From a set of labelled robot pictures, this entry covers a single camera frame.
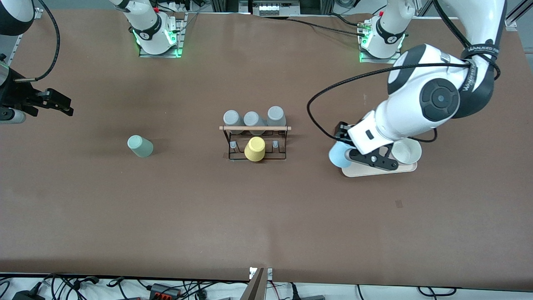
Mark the grey cup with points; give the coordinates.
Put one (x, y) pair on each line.
(252, 118)
(232, 118)
(276, 114)

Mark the black power adapter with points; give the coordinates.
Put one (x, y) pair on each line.
(27, 296)

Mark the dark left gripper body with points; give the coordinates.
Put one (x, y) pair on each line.
(342, 131)

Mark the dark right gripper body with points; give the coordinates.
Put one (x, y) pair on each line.
(16, 94)

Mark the white bracket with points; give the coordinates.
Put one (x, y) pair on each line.
(270, 273)

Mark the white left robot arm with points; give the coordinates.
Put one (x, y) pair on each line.
(416, 100)

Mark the yellow cup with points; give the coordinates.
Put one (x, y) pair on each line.
(255, 149)

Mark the white bowl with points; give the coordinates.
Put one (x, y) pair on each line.
(410, 152)

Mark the beige rabbit print tray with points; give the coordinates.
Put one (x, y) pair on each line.
(358, 172)

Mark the grey power strip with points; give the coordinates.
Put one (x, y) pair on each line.
(275, 7)

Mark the black orange connector block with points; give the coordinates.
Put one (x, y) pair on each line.
(164, 291)

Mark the light blue cup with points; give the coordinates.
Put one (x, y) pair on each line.
(339, 155)

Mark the grey metal post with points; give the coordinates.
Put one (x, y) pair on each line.
(255, 289)

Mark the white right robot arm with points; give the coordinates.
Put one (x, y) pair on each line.
(145, 21)

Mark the pale green cup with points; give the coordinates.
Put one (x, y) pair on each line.
(140, 146)

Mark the aluminium frame rail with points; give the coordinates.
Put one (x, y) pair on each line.
(14, 48)
(514, 18)

